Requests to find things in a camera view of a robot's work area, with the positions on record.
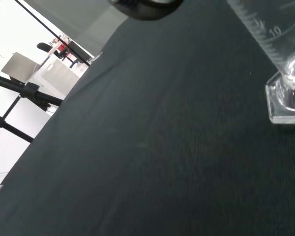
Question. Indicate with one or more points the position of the white vented cabinet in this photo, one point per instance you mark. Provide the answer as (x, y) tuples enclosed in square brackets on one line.
[(56, 78)]

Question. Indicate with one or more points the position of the black office chair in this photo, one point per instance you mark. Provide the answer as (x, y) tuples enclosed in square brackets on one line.
[(56, 50)]

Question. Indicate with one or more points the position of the grey metal box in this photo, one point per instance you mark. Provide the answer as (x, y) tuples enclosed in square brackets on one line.
[(20, 67)]

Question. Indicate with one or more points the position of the black tripod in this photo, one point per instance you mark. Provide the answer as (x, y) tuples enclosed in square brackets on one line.
[(29, 92)]

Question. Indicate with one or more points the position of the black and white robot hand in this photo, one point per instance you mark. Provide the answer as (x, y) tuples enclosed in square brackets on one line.
[(147, 11)]

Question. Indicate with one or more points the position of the black bench cloth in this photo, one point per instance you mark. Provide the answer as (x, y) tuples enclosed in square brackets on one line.
[(162, 147)]

